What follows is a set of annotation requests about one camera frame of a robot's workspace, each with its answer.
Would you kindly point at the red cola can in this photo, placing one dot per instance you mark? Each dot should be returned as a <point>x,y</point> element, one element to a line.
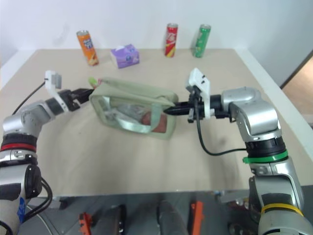
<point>171,41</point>

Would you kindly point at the tall orange bracket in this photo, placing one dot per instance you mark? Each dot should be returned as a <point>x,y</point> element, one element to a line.
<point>197,218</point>

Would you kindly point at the short orange bracket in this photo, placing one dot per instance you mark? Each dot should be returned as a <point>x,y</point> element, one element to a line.
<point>84,224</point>

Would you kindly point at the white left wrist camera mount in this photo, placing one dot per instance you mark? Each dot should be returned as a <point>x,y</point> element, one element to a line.
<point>52,79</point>

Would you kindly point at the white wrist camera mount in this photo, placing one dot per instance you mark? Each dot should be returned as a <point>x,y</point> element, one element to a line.
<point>201,82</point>
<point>52,79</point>

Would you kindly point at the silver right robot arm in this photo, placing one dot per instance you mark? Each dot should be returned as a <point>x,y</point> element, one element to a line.
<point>259,115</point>

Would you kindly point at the green soda can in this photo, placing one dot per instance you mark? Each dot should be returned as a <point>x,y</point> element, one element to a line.
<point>202,41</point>

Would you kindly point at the green pouch with clear window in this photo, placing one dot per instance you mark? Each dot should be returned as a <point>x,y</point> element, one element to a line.
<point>137,107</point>

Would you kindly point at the red item inside pouch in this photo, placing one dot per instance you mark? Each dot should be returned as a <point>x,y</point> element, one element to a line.
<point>160,123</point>

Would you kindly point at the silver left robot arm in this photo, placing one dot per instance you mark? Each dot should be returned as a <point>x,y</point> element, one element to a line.
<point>29,115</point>

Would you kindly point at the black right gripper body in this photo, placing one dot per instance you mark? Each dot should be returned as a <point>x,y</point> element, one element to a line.
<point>196,107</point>

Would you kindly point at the orange soda can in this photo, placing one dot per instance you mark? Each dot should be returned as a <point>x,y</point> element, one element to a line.
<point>89,49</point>

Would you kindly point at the purple tissue pack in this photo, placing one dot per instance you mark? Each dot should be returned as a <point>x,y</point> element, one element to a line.
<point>126,57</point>

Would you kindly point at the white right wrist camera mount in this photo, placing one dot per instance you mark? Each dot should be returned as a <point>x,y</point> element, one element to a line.
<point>201,82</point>

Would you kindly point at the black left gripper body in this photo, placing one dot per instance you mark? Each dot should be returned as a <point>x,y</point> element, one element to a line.
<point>68,99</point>

